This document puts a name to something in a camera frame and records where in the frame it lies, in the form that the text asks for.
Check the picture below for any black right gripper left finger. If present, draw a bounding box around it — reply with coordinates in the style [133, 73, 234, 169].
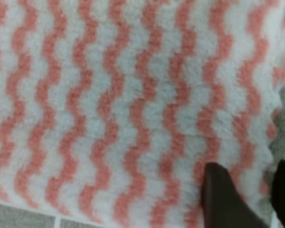
[201, 162, 268, 228]

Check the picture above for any pink white wavy striped towel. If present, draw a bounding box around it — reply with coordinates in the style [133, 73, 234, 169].
[0, 0, 285, 228]

